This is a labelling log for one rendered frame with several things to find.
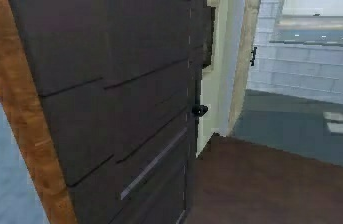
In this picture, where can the dark brown room door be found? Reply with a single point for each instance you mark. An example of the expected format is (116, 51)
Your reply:
(112, 100)

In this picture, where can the beige room door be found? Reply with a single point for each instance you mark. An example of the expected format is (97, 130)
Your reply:
(244, 63)

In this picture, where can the window with grey sill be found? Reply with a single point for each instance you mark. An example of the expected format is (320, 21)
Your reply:
(315, 28)

